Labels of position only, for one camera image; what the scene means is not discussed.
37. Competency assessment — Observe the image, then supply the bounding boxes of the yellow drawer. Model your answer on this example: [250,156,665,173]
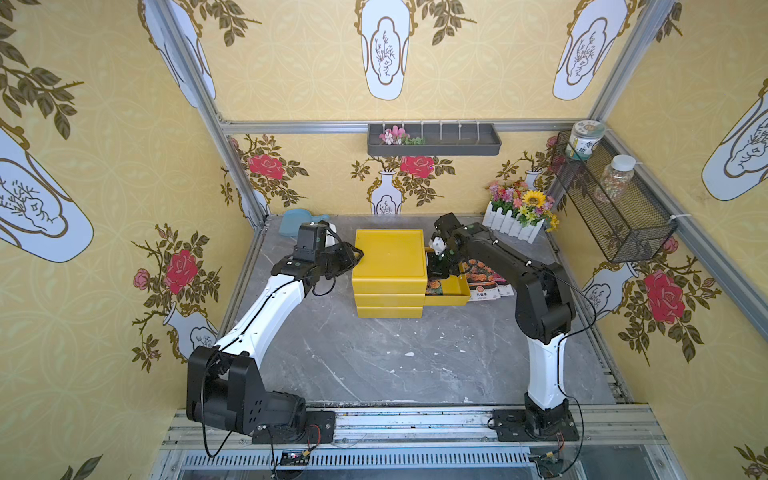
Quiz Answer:
[424,262,470,306]

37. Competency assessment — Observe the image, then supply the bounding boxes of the orange flower seed bag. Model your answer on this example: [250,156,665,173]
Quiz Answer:
[466,259,501,302]

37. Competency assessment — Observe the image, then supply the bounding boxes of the yellow three-drawer cabinet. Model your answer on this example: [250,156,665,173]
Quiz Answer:
[352,229,427,319]

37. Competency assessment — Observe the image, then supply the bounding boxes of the pink rose seed bag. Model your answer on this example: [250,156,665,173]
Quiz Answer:
[495,279,515,297]

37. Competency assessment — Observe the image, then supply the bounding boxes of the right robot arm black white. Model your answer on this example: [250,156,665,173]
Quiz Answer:
[427,213,575,435]

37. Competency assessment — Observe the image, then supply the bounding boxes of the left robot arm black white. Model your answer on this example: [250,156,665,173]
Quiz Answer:
[186,241,364,440]

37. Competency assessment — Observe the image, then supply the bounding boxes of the light blue plastic scoop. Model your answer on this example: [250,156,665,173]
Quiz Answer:
[279,209,330,238]

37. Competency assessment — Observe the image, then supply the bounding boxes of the flower box white fence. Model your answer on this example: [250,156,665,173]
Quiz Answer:
[482,179,559,244]

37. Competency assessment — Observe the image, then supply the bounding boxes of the pink artificial flowers in tray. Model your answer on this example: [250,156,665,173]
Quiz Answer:
[379,125,425,146]

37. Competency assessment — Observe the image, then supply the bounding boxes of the clear jar white lid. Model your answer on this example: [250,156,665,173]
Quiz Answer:
[595,154,636,203]

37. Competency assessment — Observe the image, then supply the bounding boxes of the glass jar patterned lid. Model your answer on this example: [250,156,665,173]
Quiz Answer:
[565,120,606,161]

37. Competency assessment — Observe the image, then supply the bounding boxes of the small circuit board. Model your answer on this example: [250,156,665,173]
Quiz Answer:
[279,450,311,467]

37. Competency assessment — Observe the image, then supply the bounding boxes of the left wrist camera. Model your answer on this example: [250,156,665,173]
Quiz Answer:
[293,220,337,263]

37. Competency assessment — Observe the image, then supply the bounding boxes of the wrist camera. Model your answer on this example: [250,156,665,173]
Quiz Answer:
[293,220,337,263]
[429,213,463,255]

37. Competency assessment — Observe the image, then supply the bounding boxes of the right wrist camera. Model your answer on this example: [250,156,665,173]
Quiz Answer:
[429,213,463,255]

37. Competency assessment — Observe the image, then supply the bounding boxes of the grey wall tray shelf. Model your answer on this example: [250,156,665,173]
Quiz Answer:
[367,121,502,157]

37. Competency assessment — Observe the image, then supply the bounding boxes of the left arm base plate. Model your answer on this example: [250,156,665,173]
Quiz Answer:
[252,410,336,447]

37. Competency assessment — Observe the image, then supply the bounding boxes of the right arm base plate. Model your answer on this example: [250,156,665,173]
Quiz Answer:
[486,408,580,443]

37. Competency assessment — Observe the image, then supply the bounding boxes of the black wire mesh basket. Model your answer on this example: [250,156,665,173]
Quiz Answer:
[551,131,678,263]

